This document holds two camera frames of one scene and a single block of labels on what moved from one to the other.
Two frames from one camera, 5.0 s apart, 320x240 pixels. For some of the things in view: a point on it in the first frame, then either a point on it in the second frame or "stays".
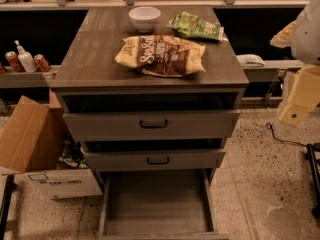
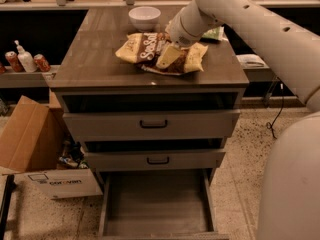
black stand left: [10, 186] stays
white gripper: [307, 37] to [184, 37]
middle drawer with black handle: [155, 159] stays
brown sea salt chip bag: [161, 55] stays
